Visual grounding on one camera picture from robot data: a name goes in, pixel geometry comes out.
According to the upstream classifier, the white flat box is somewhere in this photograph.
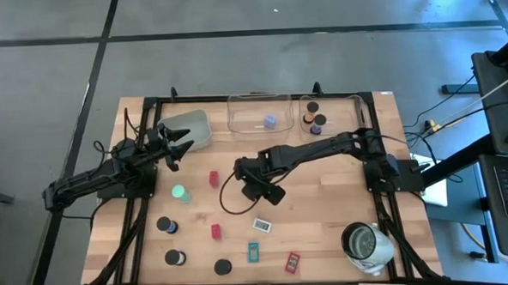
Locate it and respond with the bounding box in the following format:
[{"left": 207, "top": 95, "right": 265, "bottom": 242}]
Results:
[{"left": 410, "top": 150, "right": 449, "bottom": 209}]

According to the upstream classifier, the grey plastic bin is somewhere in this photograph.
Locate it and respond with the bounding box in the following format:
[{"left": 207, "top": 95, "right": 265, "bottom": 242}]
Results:
[{"left": 156, "top": 108, "right": 215, "bottom": 155}]

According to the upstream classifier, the orange sand hourglass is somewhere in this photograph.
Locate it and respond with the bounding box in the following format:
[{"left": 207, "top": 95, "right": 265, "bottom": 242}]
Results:
[{"left": 302, "top": 100, "right": 321, "bottom": 124}]

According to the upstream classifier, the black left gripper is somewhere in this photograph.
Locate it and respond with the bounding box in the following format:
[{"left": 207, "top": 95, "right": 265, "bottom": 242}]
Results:
[{"left": 143, "top": 124, "right": 197, "bottom": 174}]

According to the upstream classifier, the clear plastic bin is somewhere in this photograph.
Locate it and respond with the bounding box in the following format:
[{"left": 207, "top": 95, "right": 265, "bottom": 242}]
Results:
[
  {"left": 226, "top": 92, "right": 296, "bottom": 136},
  {"left": 298, "top": 92, "right": 370, "bottom": 138}
]

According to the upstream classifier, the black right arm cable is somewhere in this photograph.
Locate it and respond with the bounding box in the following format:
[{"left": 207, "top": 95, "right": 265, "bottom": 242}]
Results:
[{"left": 216, "top": 169, "right": 261, "bottom": 217}]

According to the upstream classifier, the dark grey desk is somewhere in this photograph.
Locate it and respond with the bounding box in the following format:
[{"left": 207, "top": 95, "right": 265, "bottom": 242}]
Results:
[{"left": 471, "top": 49, "right": 508, "bottom": 263}]

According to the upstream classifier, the dark desk foot bar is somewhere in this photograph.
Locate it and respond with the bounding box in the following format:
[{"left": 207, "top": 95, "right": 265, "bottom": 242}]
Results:
[{"left": 440, "top": 82, "right": 481, "bottom": 96}]

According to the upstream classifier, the white lamp cord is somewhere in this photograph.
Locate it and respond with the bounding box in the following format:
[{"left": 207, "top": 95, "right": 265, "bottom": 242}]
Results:
[{"left": 352, "top": 256, "right": 388, "bottom": 278}]

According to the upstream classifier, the mint green hourglass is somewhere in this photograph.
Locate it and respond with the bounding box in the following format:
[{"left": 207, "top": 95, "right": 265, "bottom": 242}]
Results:
[{"left": 171, "top": 184, "right": 192, "bottom": 205}]

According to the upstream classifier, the black capped hourglass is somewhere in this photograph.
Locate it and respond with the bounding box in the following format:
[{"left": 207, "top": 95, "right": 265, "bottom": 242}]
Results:
[{"left": 213, "top": 258, "right": 233, "bottom": 276}]

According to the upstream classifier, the white digital timer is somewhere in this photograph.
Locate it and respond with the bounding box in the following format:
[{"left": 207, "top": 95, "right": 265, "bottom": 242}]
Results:
[{"left": 251, "top": 216, "right": 273, "bottom": 234}]

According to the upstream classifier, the red digital timer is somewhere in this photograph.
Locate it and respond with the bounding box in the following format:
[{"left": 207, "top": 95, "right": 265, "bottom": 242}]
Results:
[{"left": 284, "top": 251, "right": 303, "bottom": 276}]

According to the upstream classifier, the blue sand black hourglass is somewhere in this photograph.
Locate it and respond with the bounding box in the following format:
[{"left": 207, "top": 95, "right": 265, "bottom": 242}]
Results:
[{"left": 156, "top": 215, "right": 180, "bottom": 235}]

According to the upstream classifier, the black slanted stand bar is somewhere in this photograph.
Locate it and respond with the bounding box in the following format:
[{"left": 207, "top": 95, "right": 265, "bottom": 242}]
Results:
[{"left": 420, "top": 131, "right": 501, "bottom": 187}]

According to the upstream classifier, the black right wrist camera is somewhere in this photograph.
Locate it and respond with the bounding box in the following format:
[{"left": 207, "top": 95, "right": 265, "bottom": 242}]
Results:
[{"left": 262, "top": 183, "right": 288, "bottom": 208}]

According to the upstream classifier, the purple sand hourglass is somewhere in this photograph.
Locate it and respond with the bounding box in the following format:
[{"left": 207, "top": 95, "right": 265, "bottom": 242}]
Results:
[{"left": 309, "top": 112, "right": 329, "bottom": 136}]

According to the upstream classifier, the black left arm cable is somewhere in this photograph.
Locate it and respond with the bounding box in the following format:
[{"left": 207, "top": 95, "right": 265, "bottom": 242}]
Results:
[{"left": 89, "top": 105, "right": 148, "bottom": 161}]

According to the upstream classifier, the blue digital timer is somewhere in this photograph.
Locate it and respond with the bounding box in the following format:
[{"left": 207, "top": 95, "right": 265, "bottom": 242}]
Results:
[{"left": 246, "top": 241, "right": 261, "bottom": 264}]

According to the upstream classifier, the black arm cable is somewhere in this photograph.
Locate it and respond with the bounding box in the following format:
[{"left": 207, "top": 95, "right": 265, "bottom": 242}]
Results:
[
  {"left": 216, "top": 169, "right": 261, "bottom": 217},
  {"left": 89, "top": 105, "right": 148, "bottom": 161}
]

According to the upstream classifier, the white sand black hourglass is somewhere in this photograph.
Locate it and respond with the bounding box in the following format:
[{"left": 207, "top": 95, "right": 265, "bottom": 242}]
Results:
[{"left": 163, "top": 248, "right": 187, "bottom": 268}]

